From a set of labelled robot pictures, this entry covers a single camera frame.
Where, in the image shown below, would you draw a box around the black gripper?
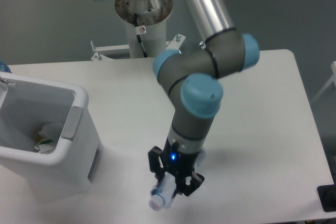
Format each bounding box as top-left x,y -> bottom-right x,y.
148,140 -> 205,197

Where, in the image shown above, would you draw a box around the clear plastic water bottle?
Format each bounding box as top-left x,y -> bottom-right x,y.
149,149 -> 206,211

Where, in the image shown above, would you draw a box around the white paper wrapper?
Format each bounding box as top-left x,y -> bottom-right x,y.
39,122 -> 64,142

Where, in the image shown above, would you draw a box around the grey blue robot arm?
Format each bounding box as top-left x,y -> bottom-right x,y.
115,0 -> 260,196

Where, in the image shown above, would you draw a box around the yellow green trash in can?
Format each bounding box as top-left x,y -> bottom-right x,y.
34,137 -> 57,154

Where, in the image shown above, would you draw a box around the white plastic trash can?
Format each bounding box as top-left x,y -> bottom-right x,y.
1,72 -> 103,200

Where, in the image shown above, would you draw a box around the black clamp at table edge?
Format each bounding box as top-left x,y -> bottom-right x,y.
317,184 -> 335,212

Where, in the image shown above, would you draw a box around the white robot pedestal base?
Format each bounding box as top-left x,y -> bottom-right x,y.
91,0 -> 186,61

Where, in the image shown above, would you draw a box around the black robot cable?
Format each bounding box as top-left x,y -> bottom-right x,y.
133,13 -> 149,58

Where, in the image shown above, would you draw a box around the white frame at right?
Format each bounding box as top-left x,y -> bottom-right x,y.
311,61 -> 335,104

